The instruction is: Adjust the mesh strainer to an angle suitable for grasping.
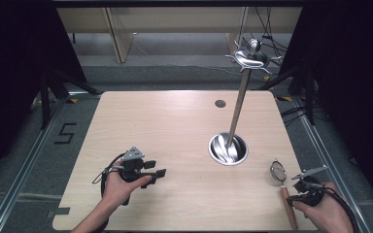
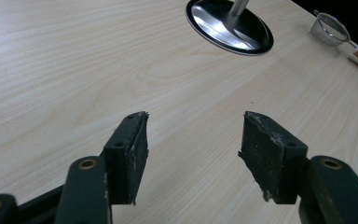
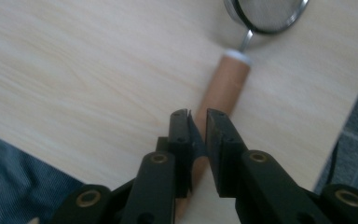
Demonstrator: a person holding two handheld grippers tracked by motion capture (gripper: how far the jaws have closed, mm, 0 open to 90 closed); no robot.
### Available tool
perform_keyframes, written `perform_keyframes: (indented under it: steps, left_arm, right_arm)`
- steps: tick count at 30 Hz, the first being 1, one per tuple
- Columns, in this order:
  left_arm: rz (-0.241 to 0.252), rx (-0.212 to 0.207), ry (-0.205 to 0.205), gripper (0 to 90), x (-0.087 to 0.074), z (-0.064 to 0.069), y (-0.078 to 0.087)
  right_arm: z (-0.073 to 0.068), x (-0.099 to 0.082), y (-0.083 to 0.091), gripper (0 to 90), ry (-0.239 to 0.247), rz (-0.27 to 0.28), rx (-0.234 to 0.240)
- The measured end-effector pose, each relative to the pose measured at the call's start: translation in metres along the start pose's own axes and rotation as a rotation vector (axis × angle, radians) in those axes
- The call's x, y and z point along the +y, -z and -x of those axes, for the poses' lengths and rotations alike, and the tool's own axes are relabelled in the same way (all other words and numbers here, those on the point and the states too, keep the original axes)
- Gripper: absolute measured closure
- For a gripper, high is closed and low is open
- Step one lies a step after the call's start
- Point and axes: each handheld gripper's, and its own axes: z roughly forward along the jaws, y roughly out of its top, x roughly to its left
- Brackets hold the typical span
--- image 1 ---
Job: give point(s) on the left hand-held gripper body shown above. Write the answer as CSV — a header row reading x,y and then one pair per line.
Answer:
x,y
132,168

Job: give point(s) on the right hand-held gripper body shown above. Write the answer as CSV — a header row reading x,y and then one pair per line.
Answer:
x,y
309,191

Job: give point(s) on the person's right hand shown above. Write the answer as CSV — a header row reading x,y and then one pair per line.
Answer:
x,y
325,212

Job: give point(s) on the person's left hand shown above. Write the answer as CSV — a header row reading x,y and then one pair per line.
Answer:
x,y
119,189

